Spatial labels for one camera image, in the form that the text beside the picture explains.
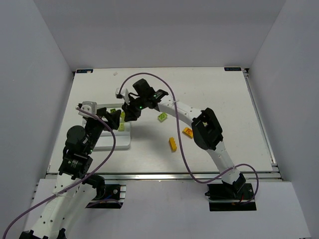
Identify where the pale green curved studded lego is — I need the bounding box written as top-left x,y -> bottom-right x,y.
118,122 -> 125,131

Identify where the pale green upside-down curved lego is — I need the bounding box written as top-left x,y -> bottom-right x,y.
158,113 -> 167,122

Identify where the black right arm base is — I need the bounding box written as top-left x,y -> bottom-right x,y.
205,183 -> 257,212

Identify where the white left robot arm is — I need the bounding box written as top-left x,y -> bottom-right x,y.
20,104 -> 121,239

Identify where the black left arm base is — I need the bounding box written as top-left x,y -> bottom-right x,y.
86,184 -> 126,209

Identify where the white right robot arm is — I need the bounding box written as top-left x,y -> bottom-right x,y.
116,79 -> 246,197

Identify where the white sorting tray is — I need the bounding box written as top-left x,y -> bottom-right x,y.
93,104 -> 132,151

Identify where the orange upside-down lego brick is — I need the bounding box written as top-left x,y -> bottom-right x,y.
182,127 -> 193,139

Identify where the yellow long lego brick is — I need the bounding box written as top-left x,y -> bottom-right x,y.
168,137 -> 177,152

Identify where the blue label sticker left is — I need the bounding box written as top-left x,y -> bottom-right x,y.
76,69 -> 93,74

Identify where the blue label sticker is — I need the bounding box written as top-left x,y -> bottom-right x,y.
224,67 -> 242,71
76,69 -> 93,74

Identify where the blue label sticker right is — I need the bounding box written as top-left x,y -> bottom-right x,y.
224,67 -> 242,71

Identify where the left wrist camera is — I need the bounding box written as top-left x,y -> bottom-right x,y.
76,101 -> 97,115

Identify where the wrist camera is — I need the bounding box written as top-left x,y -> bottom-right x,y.
76,101 -> 97,115
115,88 -> 130,105

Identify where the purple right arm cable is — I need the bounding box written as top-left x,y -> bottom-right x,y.
119,72 -> 260,205

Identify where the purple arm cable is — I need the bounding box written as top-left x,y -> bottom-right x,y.
1,108 -> 117,237
119,72 -> 260,205

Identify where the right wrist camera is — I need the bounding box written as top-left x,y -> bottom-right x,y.
115,88 -> 130,105

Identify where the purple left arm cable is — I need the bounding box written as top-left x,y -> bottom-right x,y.
1,108 -> 117,237

